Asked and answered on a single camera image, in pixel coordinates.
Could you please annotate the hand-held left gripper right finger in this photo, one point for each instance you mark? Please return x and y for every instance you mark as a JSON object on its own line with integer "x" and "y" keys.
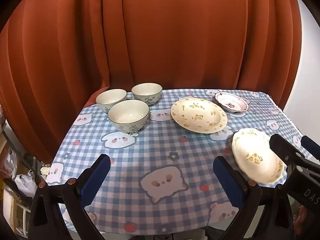
{"x": 228, "y": 180}

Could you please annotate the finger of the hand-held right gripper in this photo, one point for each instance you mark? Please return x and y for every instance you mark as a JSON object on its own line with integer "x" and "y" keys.
{"x": 311, "y": 146}
{"x": 283, "y": 148}

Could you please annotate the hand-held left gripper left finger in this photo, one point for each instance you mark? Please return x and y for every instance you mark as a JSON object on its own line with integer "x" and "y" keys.
{"x": 96, "y": 177}

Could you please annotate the scalloped cream plate yellow flowers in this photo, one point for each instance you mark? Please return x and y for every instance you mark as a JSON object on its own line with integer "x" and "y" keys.
{"x": 255, "y": 155}

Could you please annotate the white plate red rim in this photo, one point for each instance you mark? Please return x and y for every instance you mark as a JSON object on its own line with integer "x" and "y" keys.
{"x": 231, "y": 102}

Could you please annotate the round cream plate yellow flowers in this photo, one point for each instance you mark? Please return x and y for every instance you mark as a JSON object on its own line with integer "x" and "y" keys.
{"x": 197, "y": 115}

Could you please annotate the white bowl green floral pattern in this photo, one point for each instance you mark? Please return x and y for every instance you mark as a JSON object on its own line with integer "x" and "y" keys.
{"x": 111, "y": 98}
{"x": 147, "y": 90}
{"x": 128, "y": 112}

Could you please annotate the crumpled white cloth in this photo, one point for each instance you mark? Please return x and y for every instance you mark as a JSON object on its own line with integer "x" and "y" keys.
{"x": 46, "y": 172}

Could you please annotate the blue checked printed tablecloth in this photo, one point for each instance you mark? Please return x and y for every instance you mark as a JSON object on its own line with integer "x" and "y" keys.
{"x": 160, "y": 150}

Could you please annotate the white plastic bag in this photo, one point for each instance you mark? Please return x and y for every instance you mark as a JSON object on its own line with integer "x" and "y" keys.
{"x": 25, "y": 186}

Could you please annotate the clear plastic bag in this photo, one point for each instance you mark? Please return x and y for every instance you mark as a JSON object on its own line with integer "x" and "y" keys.
{"x": 10, "y": 161}

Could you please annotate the orange-brown curtain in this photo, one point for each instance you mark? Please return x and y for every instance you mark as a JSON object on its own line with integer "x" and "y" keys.
{"x": 160, "y": 30}

